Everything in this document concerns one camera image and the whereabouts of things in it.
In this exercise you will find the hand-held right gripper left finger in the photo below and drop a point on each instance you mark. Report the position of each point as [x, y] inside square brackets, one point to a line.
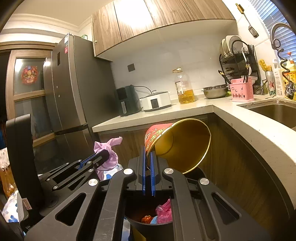
[143, 173]

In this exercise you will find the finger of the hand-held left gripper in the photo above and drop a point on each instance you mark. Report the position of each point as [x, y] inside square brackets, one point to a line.
[91, 160]
[74, 179]

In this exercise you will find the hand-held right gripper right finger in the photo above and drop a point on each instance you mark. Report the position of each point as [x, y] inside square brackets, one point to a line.
[152, 173]

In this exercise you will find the lilac plastic bag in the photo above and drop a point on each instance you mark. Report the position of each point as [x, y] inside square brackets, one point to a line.
[112, 157]

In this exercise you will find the pink plastic bag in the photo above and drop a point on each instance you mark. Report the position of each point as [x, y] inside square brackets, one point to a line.
[165, 213]

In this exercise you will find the red instant noodle cup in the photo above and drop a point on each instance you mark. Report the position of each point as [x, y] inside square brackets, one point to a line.
[185, 143]

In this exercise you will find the red orange foil wrapper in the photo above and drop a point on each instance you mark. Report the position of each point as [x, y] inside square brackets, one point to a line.
[146, 219]

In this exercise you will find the blue plastic bag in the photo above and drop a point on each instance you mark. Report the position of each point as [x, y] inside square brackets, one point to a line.
[154, 221]

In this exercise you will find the black trash bin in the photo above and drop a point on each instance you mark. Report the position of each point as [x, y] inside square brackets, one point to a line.
[150, 231]

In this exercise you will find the white dotted cloth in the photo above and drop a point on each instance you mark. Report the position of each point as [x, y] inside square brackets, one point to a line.
[4, 158]

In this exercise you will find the wooden chair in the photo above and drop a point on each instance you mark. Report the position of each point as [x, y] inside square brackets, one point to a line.
[7, 183]

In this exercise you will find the wooden framed glass door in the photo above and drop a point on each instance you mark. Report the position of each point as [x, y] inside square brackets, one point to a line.
[27, 95]

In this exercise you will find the black air fryer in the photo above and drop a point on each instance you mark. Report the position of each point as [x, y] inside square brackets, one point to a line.
[127, 102]

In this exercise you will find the grey steel refrigerator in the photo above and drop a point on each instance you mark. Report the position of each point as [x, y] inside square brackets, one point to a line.
[76, 92]

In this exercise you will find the white electric cooker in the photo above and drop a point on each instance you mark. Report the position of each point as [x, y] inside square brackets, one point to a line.
[155, 102]

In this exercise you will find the round red door decoration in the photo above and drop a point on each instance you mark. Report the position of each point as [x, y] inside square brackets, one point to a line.
[29, 74]

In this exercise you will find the cooking oil bottle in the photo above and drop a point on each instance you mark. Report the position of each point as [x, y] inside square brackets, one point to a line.
[185, 95]

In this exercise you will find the wooden base cabinets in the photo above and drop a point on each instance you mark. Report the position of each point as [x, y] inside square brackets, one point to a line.
[242, 173]

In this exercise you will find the stainless steel pot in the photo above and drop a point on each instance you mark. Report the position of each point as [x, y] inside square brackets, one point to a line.
[215, 92]

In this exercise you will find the beige kitchen countertop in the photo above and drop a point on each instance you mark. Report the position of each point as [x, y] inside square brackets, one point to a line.
[242, 118]

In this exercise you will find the pink utensil holder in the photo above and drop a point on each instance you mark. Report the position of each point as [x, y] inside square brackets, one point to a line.
[241, 91]

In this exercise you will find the stainless steel sink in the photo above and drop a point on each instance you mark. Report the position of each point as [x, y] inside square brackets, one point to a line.
[272, 113]

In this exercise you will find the silver drink can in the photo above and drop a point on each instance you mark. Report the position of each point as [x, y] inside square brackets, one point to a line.
[270, 85]

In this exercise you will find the white ladle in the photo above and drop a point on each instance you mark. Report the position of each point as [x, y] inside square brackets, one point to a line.
[244, 52]

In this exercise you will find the white plates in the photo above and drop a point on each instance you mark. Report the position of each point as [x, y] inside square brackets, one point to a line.
[231, 42]

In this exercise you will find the yellow brush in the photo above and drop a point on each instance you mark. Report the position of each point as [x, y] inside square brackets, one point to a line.
[264, 66]

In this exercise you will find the white plastic bottle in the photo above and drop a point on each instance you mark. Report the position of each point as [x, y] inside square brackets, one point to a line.
[278, 81]

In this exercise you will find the wooden upper cabinets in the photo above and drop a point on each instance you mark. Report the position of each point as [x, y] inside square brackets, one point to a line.
[161, 14]

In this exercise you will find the spring neck faucet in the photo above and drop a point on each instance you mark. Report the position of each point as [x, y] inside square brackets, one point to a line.
[290, 89]

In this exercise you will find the yellow dish soap bottle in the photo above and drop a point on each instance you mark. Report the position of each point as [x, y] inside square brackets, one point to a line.
[291, 76]

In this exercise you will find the hanging metal spatula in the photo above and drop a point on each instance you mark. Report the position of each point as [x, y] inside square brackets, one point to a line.
[253, 31]

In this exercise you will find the metal kitchen faucet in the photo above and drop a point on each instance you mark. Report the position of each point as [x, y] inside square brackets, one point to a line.
[281, 24]

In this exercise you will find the window blind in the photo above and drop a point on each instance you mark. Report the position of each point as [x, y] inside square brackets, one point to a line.
[266, 11]

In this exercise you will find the dark wall socket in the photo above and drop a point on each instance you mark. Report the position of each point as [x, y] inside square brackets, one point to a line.
[131, 67]

